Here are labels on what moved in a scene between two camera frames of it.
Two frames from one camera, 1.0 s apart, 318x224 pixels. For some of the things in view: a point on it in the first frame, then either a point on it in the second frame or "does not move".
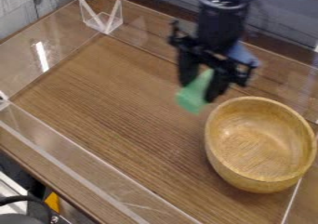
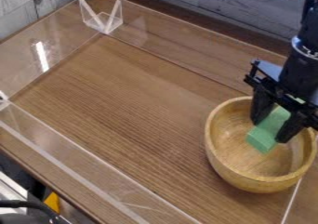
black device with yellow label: (49, 211) does not move
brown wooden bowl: (259, 143) does not move
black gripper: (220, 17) -> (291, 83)
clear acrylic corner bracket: (101, 21) does not move
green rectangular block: (192, 96) -> (263, 136)
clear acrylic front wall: (109, 196) does not move
